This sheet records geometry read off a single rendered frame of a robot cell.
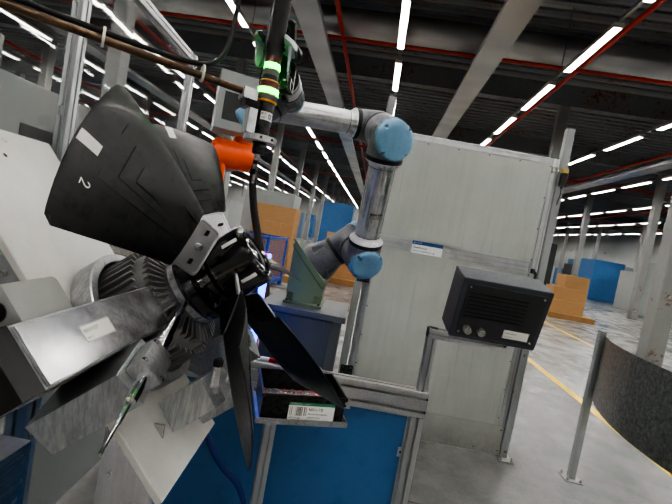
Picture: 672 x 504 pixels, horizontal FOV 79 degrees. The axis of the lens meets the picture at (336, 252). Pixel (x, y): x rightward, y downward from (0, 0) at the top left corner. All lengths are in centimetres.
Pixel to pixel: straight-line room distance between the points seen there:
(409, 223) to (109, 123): 225
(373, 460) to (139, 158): 110
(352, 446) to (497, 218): 189
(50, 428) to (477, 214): 253
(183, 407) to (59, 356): 34
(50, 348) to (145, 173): 26
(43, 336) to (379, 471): 111
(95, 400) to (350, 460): 96
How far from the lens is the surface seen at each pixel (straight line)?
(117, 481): 89
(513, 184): 289
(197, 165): 93
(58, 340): 55
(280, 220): 881
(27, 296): 61
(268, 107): 90
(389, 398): 131
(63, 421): 62
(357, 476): 144
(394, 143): 123
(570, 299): 1314
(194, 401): 82
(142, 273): 78
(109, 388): 57
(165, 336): 64
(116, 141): 62
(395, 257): 268
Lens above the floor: 129
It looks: 3 degrees down
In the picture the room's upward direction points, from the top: 10 degrees clockwise
